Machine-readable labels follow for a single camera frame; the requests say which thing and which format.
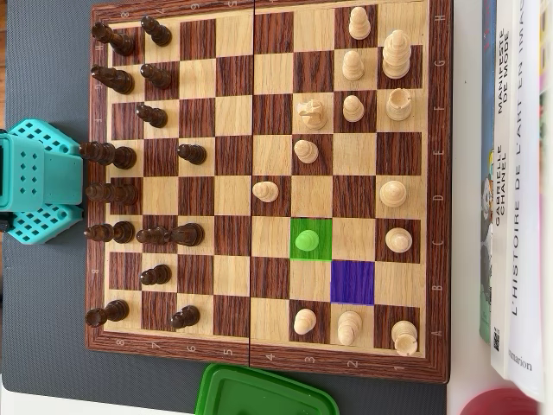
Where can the white wooden chess pawn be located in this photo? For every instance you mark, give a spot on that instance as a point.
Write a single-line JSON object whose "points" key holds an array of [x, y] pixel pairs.
{"points": [[353, 108], [307, 240], [359, 26], [304, 322], [265, 191], [353, 65], [306, 151]]}

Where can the teal perforated robot base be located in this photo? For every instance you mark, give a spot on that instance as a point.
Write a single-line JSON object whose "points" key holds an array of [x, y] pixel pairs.
{"points": [[71, 214]]}

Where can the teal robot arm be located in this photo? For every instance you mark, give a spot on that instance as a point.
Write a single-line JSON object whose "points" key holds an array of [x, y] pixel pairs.
{"points": [[60, 181]]}

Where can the dark brown chess knight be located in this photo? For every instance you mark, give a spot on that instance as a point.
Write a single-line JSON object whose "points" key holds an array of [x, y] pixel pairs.
{"points": [[188, 234], [114, 80]]}

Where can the dark brown chess pawn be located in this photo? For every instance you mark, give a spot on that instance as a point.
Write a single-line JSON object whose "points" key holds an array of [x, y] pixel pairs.
{"points": [[192, 154], [157, 32], [185, 317], [155, 275], [156, 76], [152, 115], [151, 236]]}

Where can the white wooden chess knight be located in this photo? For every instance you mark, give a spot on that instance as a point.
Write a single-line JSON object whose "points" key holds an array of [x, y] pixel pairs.
{"points": [[312, 113]]}

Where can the white wooden chess rook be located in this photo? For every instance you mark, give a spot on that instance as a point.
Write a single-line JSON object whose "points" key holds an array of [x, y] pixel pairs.
{"points": [[398, 106], [404, 338]]}

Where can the dark brown chess queen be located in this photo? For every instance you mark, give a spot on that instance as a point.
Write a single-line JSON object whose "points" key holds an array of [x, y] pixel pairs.
{"points": [[112, 193]]}

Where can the dark brown chess bishop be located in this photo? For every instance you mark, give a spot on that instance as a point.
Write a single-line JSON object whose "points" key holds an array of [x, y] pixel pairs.
{"points": [[110, 232]]}

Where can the dark brown chess king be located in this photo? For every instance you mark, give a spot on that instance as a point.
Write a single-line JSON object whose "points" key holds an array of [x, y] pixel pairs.
{"points": [[112, 155]]}

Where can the white wooden chess king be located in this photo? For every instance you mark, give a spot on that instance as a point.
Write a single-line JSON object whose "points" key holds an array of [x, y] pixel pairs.
{"points": [[396, 56]]}

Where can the dark brown chess rook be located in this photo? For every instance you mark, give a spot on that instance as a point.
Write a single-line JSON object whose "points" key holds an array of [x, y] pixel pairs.
{"points": [[116, 41], [108, 313]]}

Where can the wooden chessboard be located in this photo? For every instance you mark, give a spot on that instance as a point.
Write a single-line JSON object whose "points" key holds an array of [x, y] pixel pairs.
{"points": [[233, 155]]}

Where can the white pawn right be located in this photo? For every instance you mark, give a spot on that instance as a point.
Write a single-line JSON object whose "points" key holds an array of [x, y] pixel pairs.
{"points": [[392, 193]]}

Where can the green plastic lid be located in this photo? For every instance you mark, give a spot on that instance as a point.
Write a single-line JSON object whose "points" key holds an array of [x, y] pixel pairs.
{"points": [[259, 393]]}

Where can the blue panda book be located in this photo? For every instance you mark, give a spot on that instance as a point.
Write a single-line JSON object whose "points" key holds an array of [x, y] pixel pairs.
{"points": [[487, 194]]}

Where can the white Gabrielle Chanel book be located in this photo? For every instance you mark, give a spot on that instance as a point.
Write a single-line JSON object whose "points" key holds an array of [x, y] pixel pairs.
{"points": [[501, 268]]}

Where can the pink puzzle box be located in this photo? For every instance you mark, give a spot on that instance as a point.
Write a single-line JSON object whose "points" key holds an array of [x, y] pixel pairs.
{"points": [[548, 129]]}

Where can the red transparent measuring cup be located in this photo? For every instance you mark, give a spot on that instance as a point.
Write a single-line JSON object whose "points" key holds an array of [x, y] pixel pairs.
{"points": [[497, 404]]}

